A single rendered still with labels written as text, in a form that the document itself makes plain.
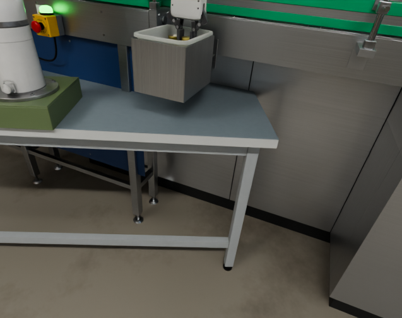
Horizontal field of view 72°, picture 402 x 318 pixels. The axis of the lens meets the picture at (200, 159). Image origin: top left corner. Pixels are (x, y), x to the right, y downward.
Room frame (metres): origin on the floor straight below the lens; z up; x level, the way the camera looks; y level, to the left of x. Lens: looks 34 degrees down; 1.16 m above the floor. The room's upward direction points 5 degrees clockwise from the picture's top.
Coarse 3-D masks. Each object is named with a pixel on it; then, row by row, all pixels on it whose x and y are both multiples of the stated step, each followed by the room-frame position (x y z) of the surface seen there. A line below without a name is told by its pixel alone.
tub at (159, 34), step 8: (136, 32) 0.83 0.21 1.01; (144, 32) 0.86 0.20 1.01; (152, 32) 0.91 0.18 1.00; (160, 32) 0.95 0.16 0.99; (168, 32) 1.00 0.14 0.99; (176, 32) 1.00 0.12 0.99; (184, 32) 0.99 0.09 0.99; (200, 32) 0.97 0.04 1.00; (208, 32) 0.93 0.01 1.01; (152, 40) 0.80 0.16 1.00; (160, 40) 0.78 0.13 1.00; (168, 40) 0.77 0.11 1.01; (176, 40) 0.77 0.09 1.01; (184, 40) 0.77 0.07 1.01; (192, 40) 0.79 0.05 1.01
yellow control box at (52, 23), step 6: (36, 18) 1.08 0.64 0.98; (42, 18) 1.07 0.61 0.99; (48, 18) 1.07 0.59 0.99; (54, 18) 1.09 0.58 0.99; (60, 18) 1.12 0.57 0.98; (42, 24) 1.07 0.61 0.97; (48, 24) 1.06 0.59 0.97; (54, 24) 1.09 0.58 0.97; (60, 24) 1.11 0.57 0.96; (42, 30) 1.07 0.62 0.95; (48, 30) 1.06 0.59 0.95; (54, 30) 1.08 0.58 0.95; (60, 30) 1.11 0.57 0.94; (48, 36) 1.07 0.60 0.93; (54, 36) 1.08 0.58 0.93
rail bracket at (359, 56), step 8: (376, 0) 0.88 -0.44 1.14; (384, 0) 0.78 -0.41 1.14; (376, 8) 0.88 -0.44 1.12; (384, 8) 0.73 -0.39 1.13; (376, 16) 0.79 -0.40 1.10; (376, 24) 0.78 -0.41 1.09; (376, 32) 0.78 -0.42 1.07; (368, 40) 0.78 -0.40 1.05; (360, 48) 0.78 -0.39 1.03; (368, 48) 0.77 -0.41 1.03; (352, 56) 0.87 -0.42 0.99; (360, 56) 0.77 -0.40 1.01; (368, 56) 0.76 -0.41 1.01; (352, 64) 0.87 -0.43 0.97; (360, 64) 0.86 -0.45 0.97
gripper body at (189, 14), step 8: (176, 0) 0.91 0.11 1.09; (184, 0) 0.90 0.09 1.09; (192, 0) 0.90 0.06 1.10; (200, 0) 0.89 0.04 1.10; (176, 8) 0.91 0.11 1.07; (184, 8) 0.90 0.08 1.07; (192, 8) 0.90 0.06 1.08; (200, 8) 0.89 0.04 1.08; (176, 16) 0.92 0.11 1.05; (184, 16) 0.91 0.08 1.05; (192, 16) 0.90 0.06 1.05; (200, 16) 0.89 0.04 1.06
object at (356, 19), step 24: (168, 0) 1.10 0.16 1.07; (216, 0) 1.05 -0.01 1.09; (240, 0) 1.02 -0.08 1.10; (264, 0) 0.99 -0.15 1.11; (288, 0) 0.97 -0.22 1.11; (312, 0) 0.94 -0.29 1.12; (336, 0) 0.92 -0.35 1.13; (360, 0) 0.90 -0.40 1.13; (312, 24) 0.94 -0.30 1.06; (336, 24) 0.92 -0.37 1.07; (360, 24) 0.90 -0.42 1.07; (384, 24) 0.88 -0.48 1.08
